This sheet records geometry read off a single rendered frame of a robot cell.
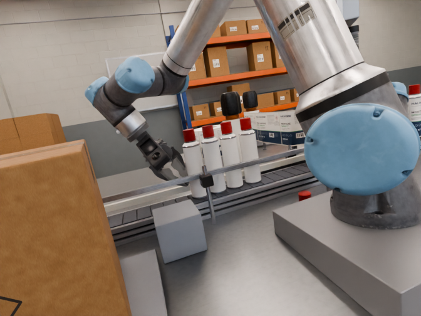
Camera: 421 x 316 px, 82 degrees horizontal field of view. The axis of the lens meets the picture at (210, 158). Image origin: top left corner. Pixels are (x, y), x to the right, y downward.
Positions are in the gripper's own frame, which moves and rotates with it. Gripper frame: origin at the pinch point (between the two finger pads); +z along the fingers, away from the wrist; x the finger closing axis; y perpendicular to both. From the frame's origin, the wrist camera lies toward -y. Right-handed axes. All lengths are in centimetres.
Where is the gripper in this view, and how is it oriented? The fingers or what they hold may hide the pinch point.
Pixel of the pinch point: (185, 182)
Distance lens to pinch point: 71.3
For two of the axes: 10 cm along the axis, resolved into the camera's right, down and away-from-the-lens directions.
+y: -3.0, -1.6, 9.4
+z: 6.1, 7.2, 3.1
